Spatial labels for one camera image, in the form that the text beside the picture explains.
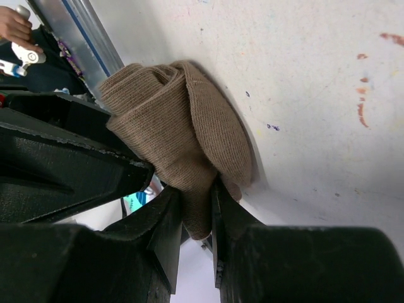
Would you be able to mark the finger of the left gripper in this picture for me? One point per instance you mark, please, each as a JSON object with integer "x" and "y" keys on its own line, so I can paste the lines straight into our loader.
{"x": 70, "y": 113}
{"x": 49, "y": 173}

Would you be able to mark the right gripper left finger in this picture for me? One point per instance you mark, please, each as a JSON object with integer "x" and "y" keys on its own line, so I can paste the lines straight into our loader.
{"x": 133, "y": 260}

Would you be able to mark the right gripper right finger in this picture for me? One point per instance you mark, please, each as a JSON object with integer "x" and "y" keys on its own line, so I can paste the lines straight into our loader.
{"x": 254, "y": 262}

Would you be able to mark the brown sock striped cuff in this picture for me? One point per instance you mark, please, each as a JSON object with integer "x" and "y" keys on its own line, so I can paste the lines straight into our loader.
{"x": 175, "y": 118}

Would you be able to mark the person's hand background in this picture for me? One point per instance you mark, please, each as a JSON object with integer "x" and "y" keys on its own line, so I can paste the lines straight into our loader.
{"x": 17, "y": 29}

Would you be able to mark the white handheld controller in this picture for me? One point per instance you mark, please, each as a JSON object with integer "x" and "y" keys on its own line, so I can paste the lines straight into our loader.
{"x": 27, "y": 57}

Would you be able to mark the aluminium rail frame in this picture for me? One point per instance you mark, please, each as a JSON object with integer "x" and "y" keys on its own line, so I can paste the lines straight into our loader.
{"x": 77, "y": 26}

